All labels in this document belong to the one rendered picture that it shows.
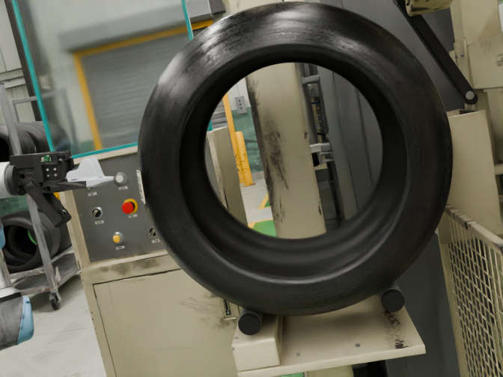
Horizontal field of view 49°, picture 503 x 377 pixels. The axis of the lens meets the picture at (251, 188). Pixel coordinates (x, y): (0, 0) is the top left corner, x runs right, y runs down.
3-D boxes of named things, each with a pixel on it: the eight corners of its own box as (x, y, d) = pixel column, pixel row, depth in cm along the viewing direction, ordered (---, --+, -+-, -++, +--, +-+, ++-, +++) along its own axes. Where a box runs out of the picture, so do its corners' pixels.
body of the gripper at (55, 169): (59, 152, 109) (1, 157, 111) (65, 194, 111) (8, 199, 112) (74, 149, 117) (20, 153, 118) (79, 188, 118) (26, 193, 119)
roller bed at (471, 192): (422, 226, 151) (404, 120, 147) (477, 216, 149) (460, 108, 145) (441, 244, 131) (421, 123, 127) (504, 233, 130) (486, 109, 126)
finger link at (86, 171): (105, 157, 110) (61, 160, 110) (109, 186, 110) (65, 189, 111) (111, 155, 113) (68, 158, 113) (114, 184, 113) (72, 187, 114)
